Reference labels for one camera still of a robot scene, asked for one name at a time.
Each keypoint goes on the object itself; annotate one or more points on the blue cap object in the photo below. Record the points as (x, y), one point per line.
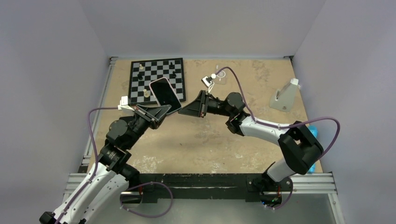
(314, 132)

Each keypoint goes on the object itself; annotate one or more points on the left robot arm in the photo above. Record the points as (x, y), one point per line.
(110, 175)

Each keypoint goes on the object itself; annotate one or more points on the phone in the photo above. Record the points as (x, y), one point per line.
(165, 95)

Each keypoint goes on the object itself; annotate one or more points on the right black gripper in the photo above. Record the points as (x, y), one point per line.
(193, 108)

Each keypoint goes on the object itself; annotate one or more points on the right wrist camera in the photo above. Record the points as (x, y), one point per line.
(208, 82)

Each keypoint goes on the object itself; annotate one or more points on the white metronome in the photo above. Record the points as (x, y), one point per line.
(283, 99)

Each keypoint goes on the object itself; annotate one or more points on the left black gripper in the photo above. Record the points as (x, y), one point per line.
(151, 115)

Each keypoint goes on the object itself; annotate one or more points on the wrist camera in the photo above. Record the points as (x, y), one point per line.
(208, 82)
(124, 105)

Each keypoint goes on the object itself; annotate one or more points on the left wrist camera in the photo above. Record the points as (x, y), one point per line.
(124, 105)

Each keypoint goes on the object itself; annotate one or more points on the clear phone case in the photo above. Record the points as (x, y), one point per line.
(222, 76)

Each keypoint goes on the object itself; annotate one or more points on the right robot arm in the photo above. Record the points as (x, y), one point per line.
(298, 145)

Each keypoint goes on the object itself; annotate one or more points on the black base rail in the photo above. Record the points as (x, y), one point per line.
(249, 187)

